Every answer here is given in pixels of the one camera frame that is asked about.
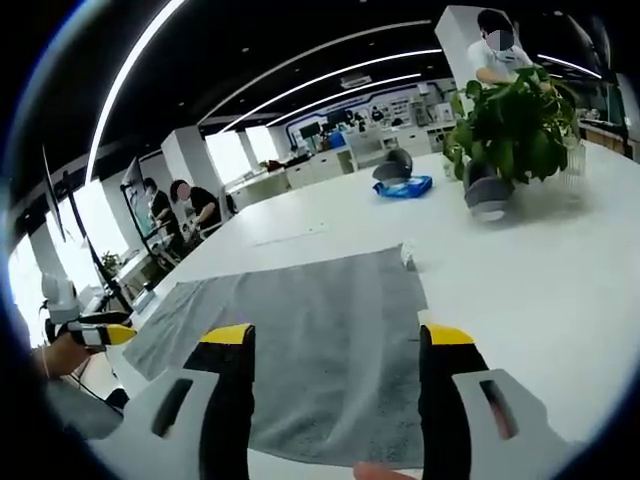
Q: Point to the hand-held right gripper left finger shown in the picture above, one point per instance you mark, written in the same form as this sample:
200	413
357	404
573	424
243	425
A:
175	400

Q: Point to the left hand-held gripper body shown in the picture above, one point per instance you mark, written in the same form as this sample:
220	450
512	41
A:
59	297

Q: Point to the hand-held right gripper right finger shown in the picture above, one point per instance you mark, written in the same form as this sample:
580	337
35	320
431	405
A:
465	400

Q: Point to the grey towel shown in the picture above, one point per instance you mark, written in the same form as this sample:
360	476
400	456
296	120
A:
330	320

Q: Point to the person's left hand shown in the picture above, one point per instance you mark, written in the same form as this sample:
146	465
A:
62	357

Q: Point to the person's right hand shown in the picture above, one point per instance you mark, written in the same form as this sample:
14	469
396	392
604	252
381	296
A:
382	472

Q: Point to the small green plant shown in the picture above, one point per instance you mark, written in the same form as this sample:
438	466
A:
111	261

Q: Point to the black tripod stand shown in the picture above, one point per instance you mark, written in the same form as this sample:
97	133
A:
95	250

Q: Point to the white table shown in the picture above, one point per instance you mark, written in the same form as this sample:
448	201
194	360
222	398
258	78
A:
515	300

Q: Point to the white roll-up banner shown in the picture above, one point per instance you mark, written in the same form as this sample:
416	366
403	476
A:
134	200

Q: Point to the small white crumpled object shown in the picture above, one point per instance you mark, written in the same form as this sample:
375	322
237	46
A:
409	252

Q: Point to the grey plant pot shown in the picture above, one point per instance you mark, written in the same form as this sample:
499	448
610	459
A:
487	192

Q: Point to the blue plastic packet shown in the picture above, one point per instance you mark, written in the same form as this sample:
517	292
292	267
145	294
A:
402	187

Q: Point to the grey rounded container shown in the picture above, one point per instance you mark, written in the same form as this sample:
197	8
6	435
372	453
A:
395	165

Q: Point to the clear plastic container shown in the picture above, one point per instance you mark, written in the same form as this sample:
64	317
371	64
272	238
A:
574	157

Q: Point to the white cabinet row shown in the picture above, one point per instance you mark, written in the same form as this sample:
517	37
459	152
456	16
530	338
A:
320	165

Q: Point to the green potted plant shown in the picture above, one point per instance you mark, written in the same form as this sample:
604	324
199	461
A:
515	120

